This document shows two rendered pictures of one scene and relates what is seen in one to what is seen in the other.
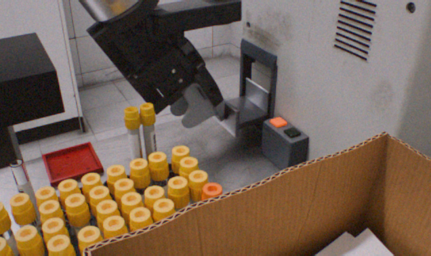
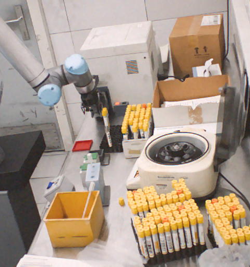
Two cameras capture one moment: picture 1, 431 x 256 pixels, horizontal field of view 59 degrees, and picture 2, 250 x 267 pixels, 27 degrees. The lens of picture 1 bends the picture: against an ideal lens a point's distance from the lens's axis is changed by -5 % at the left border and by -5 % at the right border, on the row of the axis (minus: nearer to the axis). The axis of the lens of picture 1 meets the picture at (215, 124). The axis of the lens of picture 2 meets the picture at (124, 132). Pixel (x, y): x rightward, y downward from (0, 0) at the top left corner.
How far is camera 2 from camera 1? 1.73 m
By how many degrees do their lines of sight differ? 42
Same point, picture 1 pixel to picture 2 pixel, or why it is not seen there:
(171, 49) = (97, 93)
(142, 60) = (94, 99)
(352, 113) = (139, 86)
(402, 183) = (164, 88)
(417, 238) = (172, 96)
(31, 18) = not seen: outside the picture
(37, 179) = (82, 152)
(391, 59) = (144, 69)
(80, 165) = (85, 144)
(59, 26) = not seen: outside the picture
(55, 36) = not seen: outside the picture
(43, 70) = (38, 132)
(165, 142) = (91, 130)
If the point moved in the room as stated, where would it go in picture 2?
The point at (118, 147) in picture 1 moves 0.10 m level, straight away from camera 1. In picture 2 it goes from (83, 137) to (61, 137)
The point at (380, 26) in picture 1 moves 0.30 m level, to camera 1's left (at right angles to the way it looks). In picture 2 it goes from (139, 64) to (91, 95)
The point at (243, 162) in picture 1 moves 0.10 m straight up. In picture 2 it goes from (116, 119) to (111, 97)
